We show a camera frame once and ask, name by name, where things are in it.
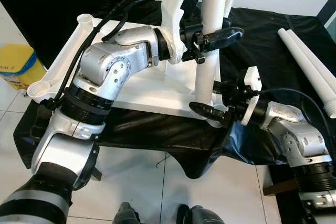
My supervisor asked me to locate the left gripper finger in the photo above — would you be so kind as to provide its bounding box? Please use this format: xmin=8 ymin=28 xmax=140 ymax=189
xmin=204 ymin=26 xmax=245 ymax=47

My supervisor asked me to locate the yellow bin with blue band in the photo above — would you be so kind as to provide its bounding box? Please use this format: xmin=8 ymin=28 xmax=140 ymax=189
xmin=0 ymin=44 xmax=40 ymax=91

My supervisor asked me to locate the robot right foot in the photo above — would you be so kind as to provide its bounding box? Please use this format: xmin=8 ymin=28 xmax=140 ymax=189
xmin=176 ymin=205 xmax=226 ymax=224

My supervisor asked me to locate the white plastic children table top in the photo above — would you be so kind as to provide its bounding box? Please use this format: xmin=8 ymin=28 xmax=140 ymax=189
xmin=26 ymin=13 xmax=221 ymax=127

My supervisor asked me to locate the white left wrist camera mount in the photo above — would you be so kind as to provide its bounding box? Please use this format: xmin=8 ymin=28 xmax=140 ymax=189
xmin=160 ymin=0 xmax=204 ymax=65

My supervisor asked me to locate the black plastic table cover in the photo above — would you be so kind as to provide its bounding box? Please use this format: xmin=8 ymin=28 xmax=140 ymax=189
xmin=13 ymin=1 xmax=336 ymax=180

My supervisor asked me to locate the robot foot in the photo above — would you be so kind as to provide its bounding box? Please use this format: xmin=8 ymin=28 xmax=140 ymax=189
xmin=176 ymin=205 xmax=226 ymax=224
xmin=113 ymin=201 xmax=140 ymax=224

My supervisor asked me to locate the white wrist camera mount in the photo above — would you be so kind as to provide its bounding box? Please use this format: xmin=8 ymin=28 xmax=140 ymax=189
xmin=160 ymin=0 xmax=204 ymax=65
xmin=243 ymin=66 xmax=263 ymax=126

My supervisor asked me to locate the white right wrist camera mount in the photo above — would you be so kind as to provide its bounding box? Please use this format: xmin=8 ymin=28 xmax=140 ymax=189
xmin=243 ymin=66 xmax=263 ymax=126

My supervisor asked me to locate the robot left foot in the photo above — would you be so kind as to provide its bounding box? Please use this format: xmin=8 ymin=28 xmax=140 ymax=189
xmin=113 ymin=201 xmax=140 ymax=224

